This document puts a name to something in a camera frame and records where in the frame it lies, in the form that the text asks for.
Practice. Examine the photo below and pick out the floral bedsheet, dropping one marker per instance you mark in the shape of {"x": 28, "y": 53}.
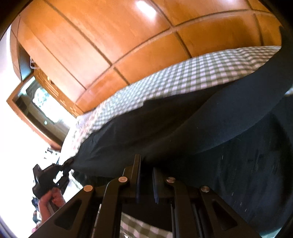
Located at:
{"x": 78, "y": 132}

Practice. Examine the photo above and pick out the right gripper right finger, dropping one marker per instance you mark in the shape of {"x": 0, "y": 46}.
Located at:
{"x": 200, "y": 213}

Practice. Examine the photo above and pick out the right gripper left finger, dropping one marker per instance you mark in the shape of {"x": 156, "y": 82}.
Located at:
{"x": 94, "y": 211}

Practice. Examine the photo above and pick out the green white checkered bedsheet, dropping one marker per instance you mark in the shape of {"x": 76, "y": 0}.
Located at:
{"x": 183, "y": 80}

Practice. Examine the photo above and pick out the black pants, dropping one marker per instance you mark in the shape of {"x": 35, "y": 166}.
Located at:
{"x": 218, "y": 162}

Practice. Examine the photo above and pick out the left hand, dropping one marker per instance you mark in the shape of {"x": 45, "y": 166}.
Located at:
{"x": 55, "y": 196}

